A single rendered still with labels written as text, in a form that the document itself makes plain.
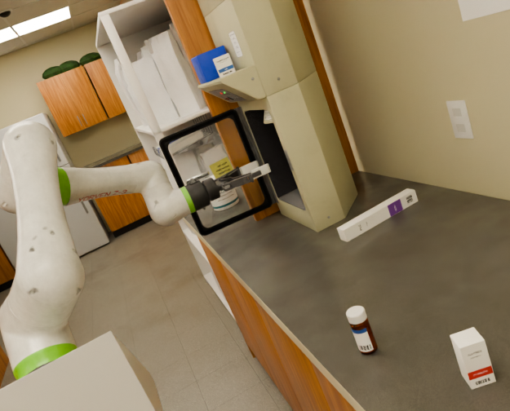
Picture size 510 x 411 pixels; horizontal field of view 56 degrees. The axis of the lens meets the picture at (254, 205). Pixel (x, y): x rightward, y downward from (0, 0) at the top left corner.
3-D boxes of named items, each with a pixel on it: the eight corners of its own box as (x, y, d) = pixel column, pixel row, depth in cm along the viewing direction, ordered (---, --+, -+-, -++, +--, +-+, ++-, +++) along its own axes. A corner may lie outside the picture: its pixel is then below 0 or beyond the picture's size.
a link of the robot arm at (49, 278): (24, 287, 85) (4, 105, 116) (8, 336, 94) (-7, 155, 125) (98, 285, 93) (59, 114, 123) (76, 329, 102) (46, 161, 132)
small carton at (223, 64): (234, 72, 152) (227, 53, 150) (236, 72, 147) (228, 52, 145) (219, 77, 151) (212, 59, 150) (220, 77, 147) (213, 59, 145)
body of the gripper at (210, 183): (203, 183, 155) (229, 171, 157) (198, 179, 163) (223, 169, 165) (212, 204, 157) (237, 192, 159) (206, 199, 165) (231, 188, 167)
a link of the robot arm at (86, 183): (62, 213, 140) (75, 193, 133) (48, 181, 143) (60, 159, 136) (162, 198, 166) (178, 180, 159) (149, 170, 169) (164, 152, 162)
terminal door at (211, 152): (274, 205, 184) (235, 107, 172) (201, 237, 181) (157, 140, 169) (273, 205, 185) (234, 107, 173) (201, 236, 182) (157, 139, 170)
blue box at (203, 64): (226, 73, 167) (216, 48, 165) (234, 71, 158) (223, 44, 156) (200, 84, 165) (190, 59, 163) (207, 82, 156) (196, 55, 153)
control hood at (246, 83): (236, 100, 173) (225, 73, 170) (267, 96, 143) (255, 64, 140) (207, 112, 171) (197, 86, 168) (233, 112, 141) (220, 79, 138)
